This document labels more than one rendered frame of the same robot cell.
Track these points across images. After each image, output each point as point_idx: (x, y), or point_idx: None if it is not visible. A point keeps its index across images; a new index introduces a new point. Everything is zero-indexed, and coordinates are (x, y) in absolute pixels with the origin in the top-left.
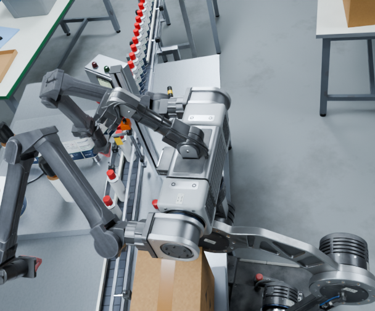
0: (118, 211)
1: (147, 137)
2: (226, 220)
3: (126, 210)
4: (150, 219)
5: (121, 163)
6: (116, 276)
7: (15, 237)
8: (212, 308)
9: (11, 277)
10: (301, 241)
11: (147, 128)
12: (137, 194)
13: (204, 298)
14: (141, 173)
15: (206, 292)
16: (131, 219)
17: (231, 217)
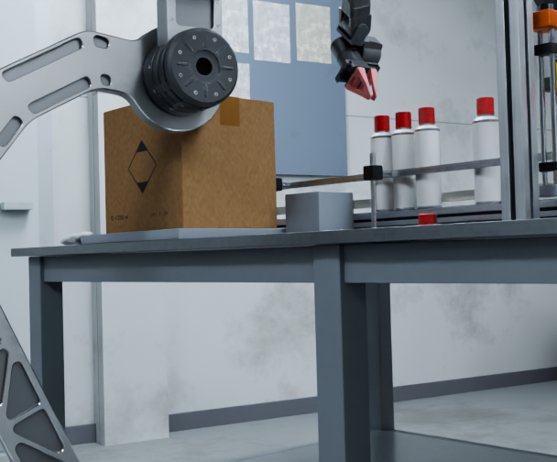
0: (416, 150)
1: (496, 52)
2: (155, 48)
3: (420, 170)
4: None
5: None
6: (313, 181)
7: (348, 5)
8: (144, 212)
9: (333, 52)
10: (10, 64)
11: (516, 39)
12: (477, 205)
13: (136, 133)
14: (545, 215)
15: (145, 147)
16: (421, 208)
17: (156, 55)
